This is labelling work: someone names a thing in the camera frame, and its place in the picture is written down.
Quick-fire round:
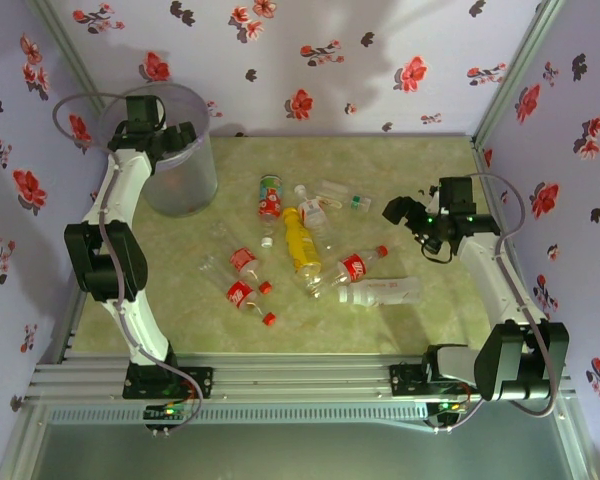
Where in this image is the aluminium mounting rail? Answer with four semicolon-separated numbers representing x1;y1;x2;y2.
27;351;579;404

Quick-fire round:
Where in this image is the small clear bottle green cap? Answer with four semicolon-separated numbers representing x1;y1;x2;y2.
321;180;372;213

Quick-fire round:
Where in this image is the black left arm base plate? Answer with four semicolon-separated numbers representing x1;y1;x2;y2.
122;364;215;401

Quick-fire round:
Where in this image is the bottle with colourful red label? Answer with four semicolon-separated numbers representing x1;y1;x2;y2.
258;174;285;250

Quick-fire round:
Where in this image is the aluminium frame post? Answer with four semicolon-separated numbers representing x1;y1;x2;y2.
472;0;566;149
27;0;106;114

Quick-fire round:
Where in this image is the clear bottle white-red label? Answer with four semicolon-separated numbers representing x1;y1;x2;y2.
293;184;344;253

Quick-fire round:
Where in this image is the translucent plastic bin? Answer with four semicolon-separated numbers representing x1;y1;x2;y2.
98;83;219;219

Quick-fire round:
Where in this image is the grey right arm cable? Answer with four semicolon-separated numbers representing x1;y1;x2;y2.
432;172;561;434

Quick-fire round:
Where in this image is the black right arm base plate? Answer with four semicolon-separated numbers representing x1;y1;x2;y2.
388;363;434;400

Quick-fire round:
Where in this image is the grey left arm cable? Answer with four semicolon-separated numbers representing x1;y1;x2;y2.
53;91;205;434

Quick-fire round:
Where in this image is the aluminium side rail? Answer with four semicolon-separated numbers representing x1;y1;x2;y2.
57;289;89;361
471;137;539;334

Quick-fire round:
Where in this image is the clear bottle with white label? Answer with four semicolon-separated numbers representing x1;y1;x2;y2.
336;276;424;308

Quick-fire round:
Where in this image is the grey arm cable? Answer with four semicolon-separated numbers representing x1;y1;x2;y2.
53;91;205;434
432;172;561;434

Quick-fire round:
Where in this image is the yellow plastic bottle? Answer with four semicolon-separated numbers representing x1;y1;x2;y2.
280;206;324;277

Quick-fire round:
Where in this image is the cola bottle with red cap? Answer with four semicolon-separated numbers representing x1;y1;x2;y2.
304;244;390;300
209;222;274;295
197;253;277;327

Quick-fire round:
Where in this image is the perforated grey cable duct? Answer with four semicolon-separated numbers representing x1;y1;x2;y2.
44;404;431;427

